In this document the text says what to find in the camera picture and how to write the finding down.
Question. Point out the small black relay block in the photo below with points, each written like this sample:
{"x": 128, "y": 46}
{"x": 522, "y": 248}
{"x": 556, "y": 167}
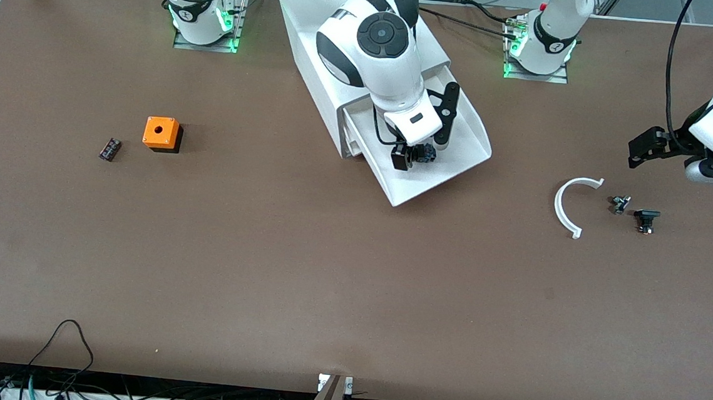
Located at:
{"x": 110, "y": 149}

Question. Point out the small black silver button part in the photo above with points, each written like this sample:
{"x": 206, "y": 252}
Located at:
{"x": 620, "y": 204}

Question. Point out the white curved plastic clip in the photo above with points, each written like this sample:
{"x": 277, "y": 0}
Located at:
{"x": 558, "y": 205}

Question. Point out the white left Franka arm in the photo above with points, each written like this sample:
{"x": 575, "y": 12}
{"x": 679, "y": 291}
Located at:
{"x": 553, "y": 32}

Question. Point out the white drawer cabinet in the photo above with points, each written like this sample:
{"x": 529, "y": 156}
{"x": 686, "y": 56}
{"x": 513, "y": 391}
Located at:
{"x": 299, "y": 39}

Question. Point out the blue transparent button block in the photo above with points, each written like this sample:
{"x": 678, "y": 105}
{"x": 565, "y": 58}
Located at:
{"x": 425, "y": 153}

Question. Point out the black flat-headed button part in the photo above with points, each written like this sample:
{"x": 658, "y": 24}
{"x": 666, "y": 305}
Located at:
{"x": 646, "y": 215}

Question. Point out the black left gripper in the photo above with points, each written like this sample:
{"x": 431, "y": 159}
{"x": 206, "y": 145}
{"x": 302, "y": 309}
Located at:
{"x": 675, "y": 142}

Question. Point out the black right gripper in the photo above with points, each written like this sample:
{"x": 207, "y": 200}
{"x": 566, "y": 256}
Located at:
{"x": 405, "y": 154}

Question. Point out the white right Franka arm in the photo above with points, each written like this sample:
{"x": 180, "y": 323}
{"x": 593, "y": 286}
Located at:
{"x": 396, "y": 77}

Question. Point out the orange box with hole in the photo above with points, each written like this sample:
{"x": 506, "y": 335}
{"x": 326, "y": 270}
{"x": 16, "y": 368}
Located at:
{"x": 160, "y": 130}

